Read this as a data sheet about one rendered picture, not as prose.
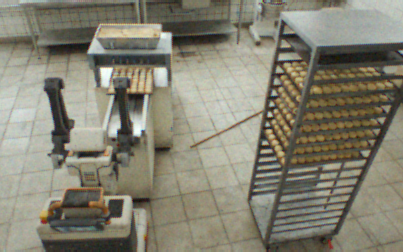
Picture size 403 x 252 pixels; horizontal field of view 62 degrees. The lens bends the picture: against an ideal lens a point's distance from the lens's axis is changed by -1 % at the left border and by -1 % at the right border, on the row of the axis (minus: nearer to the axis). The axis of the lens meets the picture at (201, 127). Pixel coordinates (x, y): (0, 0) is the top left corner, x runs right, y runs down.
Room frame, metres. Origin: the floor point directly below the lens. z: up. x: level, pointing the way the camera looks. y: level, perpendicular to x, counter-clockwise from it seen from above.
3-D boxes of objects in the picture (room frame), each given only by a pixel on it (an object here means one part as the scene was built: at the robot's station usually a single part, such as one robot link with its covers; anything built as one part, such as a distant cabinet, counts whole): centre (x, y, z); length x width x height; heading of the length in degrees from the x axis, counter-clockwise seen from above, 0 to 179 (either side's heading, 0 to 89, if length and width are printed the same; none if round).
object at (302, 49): (1.85, -0.81, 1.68); 0.60 x 0.40 x 0.02; 102
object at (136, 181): (2.34, 0.62, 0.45); 0.70 x 0.34 x 0.90; 6
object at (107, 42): (2.84, 0.67, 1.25); 0.56 x 0.29 x 0.14; 96
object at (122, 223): (1.32, 0.69, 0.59); 0.55 x 0.34 x 0.83; 95
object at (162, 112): (3.32, 0.71, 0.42); 1.28 x 0.72 x 0.84; 6
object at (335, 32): (1.85, -0.80, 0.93); 0.64 x 0.51 x 1.78; 102
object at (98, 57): (2.84, 0.67, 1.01); 0.72 x 0.33 x 0.34; 96
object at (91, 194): (1.30, 0.69, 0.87); 0.23 x 0.15 x 0.11; 95
